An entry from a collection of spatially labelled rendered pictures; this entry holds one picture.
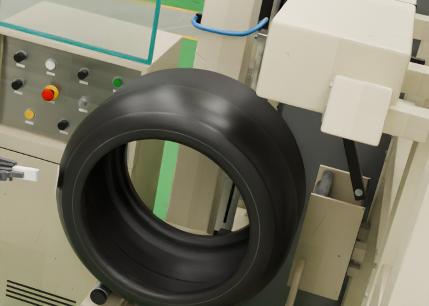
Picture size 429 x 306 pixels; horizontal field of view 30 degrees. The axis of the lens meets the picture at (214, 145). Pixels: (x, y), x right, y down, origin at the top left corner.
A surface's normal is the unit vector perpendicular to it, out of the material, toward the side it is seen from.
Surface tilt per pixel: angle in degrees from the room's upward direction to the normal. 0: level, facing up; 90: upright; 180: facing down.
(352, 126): 72
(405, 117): 90
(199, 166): 90
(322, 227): 90
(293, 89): 90
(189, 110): 42
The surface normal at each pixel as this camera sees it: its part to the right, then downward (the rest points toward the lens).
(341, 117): -0.18, 0.08
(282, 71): -0.25, 0.37
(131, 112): -0.37, -0.42
